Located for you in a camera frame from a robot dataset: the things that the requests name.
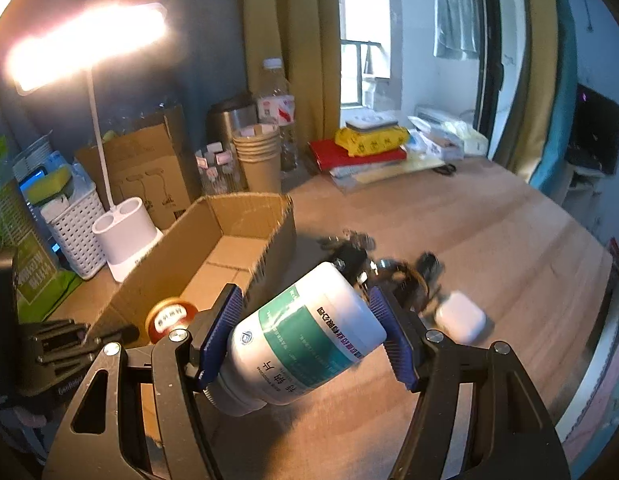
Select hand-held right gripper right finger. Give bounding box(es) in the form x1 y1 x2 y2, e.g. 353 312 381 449
367 285 573 480

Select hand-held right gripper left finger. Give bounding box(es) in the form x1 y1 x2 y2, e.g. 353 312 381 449
42 284 245 480

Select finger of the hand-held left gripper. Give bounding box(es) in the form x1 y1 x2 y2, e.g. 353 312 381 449
82 324 140 347

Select red tin can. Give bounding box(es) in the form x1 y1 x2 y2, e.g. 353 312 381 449
145 297 199 346

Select white earbuds case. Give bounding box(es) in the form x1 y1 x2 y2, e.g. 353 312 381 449
434 291 487 346

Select white pill bottle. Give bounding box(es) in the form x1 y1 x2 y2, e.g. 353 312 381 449
203 261 387 417

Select brown strap wristwatch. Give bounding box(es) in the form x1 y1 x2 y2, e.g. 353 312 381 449
317 229 446 317

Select cardboard box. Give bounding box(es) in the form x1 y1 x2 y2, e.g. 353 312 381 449
86 191 297 453

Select green packet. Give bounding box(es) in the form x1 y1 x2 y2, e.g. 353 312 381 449
0 135 85 325

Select white plastic basket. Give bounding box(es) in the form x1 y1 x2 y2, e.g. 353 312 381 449
40 180 110 280

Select white desk lamp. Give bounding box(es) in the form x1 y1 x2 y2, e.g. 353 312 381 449
4 2 169 283

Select green sponge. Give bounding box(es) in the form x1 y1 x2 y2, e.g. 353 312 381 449
26 165 72 206

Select floral glass cup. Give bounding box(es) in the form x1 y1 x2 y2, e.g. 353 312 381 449
195 142 242 196

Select clear document folder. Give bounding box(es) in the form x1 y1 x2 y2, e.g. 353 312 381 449
329 152 445 193

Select stack of paper cups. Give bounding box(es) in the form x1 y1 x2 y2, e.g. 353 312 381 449
232 124 282 195

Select cardboard lamp packaging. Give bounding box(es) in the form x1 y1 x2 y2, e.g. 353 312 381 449
74 104 202 231

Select stainless steel cup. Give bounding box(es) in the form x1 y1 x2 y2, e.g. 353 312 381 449
206 95 257 151

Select white paper packs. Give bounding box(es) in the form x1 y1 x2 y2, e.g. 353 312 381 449
407 105 490 161

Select clear water bottle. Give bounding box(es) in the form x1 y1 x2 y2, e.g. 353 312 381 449
256 58 297 173

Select blue curtain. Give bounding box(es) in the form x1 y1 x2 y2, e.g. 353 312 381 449
532 0 583 193

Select black monitor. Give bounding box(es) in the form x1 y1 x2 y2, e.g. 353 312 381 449
567 82 619 176

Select yellow curtain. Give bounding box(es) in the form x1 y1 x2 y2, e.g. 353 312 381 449
242 0 343 161
509 0 561 181

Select hanging grey garment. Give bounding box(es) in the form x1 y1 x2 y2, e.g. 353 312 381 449
434 0 480 61

